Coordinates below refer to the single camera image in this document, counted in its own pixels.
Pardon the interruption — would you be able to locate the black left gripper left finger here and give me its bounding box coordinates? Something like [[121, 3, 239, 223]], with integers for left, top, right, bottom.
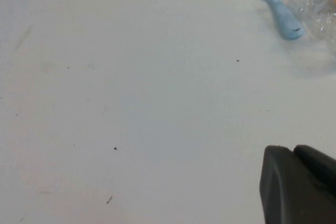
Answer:
[[259, 145, 336, 224]]

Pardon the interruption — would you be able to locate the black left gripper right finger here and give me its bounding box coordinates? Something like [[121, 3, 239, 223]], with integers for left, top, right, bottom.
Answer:
[[293, 144, 336, 190]]

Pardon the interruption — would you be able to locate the clear plastic egg tray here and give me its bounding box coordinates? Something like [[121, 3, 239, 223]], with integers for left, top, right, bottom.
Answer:
[[283, 0, 336, 65]]

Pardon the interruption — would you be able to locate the blue plastic fork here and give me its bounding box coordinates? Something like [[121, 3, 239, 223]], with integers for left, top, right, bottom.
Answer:
[[254, 0, 307, 41]]

